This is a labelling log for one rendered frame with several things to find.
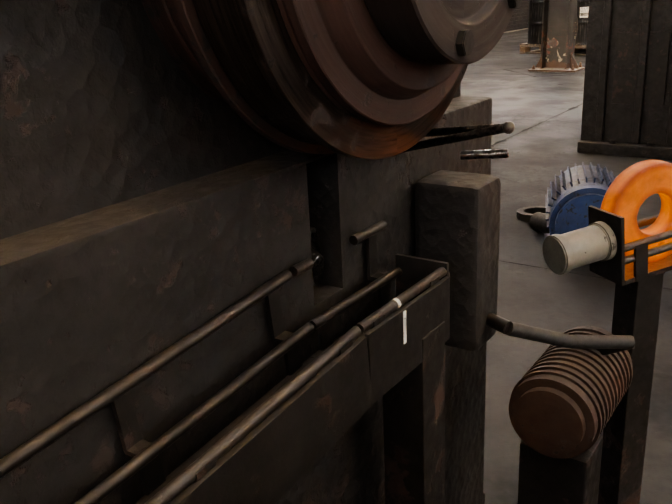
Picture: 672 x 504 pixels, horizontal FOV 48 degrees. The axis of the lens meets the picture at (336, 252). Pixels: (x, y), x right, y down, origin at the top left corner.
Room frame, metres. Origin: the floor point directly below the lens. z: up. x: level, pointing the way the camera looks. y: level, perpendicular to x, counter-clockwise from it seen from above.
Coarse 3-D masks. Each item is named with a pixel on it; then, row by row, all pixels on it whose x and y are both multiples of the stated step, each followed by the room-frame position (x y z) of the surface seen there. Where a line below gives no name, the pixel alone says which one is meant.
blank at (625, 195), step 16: (656, 160) 1.11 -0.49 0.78; (624, 176) 1.09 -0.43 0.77; (640, 176) 1.07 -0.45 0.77; (656, 176) 1.08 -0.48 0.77; (608, 192) 1.09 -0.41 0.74; (624, 192) 1.07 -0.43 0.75; (640, 192) 1.07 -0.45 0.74; (656, 192) 1.08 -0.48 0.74; (608, 208) 1.07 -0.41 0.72; (624, 208) 1.07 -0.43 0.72; (656, 224) 1.11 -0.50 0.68; (656, 256) 1.09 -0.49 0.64
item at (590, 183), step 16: (560, 176) 3.01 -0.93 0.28; (576, 176) 2.86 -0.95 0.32; (592, 176) 2.79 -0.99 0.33; (608, 176) 2.80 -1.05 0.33; (560, 192) 2.77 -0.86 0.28; (576, 192) 2.64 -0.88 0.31; (592, 192) 2.62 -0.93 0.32; (560, 208) 2.65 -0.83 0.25; (576, 208) 2.62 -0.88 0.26; (560, 224) 2.63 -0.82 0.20; (576, 224) 2.61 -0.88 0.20
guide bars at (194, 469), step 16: (432, 272) 0.86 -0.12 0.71; (416, 288) 0.82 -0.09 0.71; (368, 320) 0.73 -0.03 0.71; (352, 336) 0.70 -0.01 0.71; (336, 352) 0.68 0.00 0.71; (304, 368) 0.65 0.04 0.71; (320, 368) 0.65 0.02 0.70; (288, 384) 0.62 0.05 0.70; (272, 400) 0.60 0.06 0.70; (256, 416) 0.58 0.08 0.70; (240, 432) 0.56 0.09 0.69; (224, 448) 0.54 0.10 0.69; (192, 464) 0.52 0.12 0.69; (208, 464) 0.52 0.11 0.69; (176, 480) 0.50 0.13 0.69; (192, 480) 0.51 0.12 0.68; (160, 496) 0.49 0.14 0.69
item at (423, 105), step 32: (288, 0) 0.62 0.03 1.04; (320, 0) 0.64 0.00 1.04; (352, 0) 0.65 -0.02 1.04; (288, 32) 0.64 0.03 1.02; (320, 32) 0.65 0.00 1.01; (352, 32) 0.65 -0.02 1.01; (320, 64) 0.64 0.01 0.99; (352, 64) 0.68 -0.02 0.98; (384, 64) 0.69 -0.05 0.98; (416, 64) 0.74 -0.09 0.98; (448, 64) 0.79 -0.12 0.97; (352, 96) 0.68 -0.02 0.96; (384, 96) 0.73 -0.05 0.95; (416, 96) 0.78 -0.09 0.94
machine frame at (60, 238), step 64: (0, 0) 0.60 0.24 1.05; (64, 0) 0.65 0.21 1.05; (128, 0) 0.70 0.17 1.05; (0, 64) 0.59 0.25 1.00; (64, 64) 0.64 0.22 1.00; (128, 64) 0.70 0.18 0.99; (0, 128) 0.59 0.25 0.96; (64, 128) 0.63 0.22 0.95; (128, 128) 0.69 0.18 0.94; (192, 128) 0.75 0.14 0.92; (0, 192) 0.58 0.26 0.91; (64, 192) 0.62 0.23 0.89; (128, 192) 0.68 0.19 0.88; (192, 192) 0.69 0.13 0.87; (256, 192) 0.74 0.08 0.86; (320, 192) 0.88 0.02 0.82; (384, 192) 0.95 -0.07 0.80; (0, 256) 0.53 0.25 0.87; (64, 256) 0.55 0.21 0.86; (128, 256) 0.60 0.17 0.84; (192, 256) 0.66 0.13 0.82; (256, 256) 0.74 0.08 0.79; (384, 256) 0.94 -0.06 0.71; (0, 320) 0.50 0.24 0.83; (64, 320) 0.55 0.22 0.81; (128, 320) 0.60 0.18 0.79; (192, 320) 0.66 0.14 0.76; (256, 320) 0.73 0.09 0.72; (0, 384) 0.50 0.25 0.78; (64, 384) 0.54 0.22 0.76; (192, 384) 0.65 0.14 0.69; (256, 384) 0.72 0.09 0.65; (448, 384) 1.10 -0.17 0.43; (0, 448) 0.49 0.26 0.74; (64, 448) 0.53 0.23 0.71; (192, 448) 0.64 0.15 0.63; (448, 448) 1.10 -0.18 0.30
